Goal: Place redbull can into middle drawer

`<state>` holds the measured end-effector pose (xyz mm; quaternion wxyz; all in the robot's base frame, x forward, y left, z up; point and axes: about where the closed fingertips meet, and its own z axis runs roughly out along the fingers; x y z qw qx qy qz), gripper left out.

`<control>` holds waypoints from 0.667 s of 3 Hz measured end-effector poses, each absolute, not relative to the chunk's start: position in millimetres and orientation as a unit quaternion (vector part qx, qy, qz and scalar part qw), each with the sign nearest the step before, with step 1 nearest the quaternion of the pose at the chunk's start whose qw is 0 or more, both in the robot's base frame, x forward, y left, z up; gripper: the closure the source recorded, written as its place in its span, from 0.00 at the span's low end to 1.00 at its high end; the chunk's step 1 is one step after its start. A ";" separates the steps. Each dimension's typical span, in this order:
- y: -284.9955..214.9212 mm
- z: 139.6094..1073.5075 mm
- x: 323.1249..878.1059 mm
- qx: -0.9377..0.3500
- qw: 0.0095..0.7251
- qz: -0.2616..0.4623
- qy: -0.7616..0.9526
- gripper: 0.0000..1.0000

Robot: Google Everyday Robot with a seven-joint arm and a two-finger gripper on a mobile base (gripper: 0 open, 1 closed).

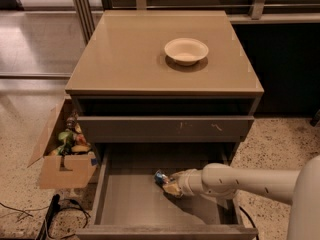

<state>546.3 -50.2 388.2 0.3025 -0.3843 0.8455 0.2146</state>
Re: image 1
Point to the open grey middle drawer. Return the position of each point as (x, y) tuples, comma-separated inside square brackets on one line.
[(130, 205)]

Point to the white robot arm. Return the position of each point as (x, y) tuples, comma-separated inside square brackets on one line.
[(298, 188)]

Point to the black power strip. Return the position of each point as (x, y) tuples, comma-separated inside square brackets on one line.
[(51, 212)]

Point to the toy items in box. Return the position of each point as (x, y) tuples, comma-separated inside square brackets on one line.
[(72, 140)]

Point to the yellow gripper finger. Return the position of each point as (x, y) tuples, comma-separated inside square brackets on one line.
[(173, 189), (175, 176)]

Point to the grey drawer cabinet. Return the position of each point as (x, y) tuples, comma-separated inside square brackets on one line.
[(124, 70)]

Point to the blue silver redbull can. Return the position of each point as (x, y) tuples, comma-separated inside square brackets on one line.
[(161, 178)]

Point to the white paper bowl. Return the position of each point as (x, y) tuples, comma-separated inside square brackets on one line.
[(186, 51)]

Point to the metal window frame post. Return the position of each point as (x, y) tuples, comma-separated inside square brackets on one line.
[(85, 17)]

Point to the closed grey top drawer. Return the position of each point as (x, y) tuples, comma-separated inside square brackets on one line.
[(156, 129)]

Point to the open cardboard box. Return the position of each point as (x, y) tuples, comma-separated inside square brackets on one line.
[(59, 172)]

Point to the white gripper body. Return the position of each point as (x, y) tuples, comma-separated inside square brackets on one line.
[(185, 181)]

